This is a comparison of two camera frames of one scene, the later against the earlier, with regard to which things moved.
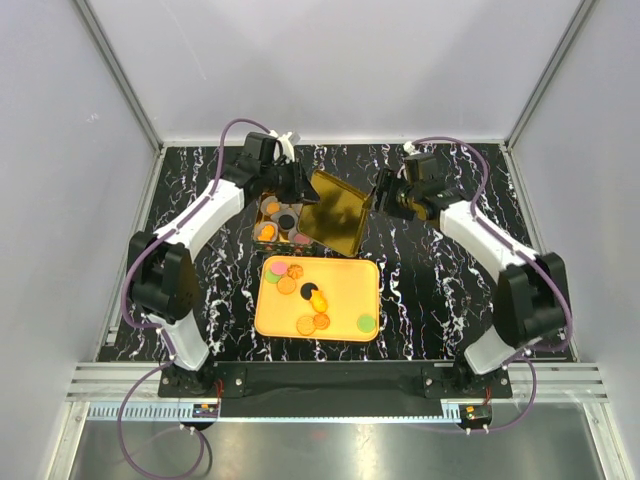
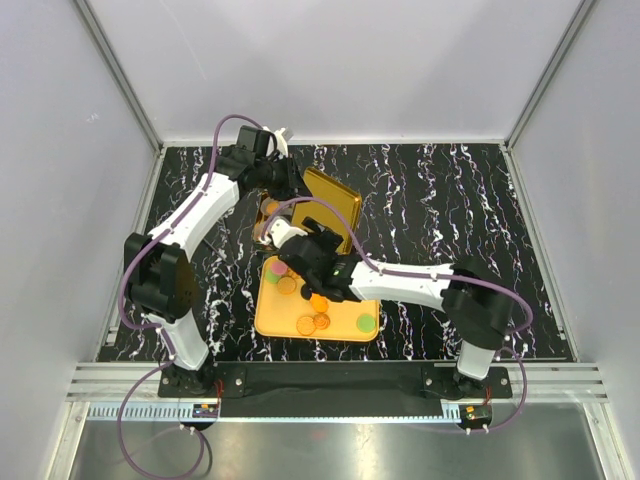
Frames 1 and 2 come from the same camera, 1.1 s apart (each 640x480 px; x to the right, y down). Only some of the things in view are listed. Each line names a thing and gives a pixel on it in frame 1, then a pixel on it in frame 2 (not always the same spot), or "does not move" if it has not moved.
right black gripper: x=388 y=181 -> x=329 y=240
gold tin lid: x=337 y=218 does not move
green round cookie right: x=366 y=323 does not move
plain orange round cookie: x=272 y=207 does not move
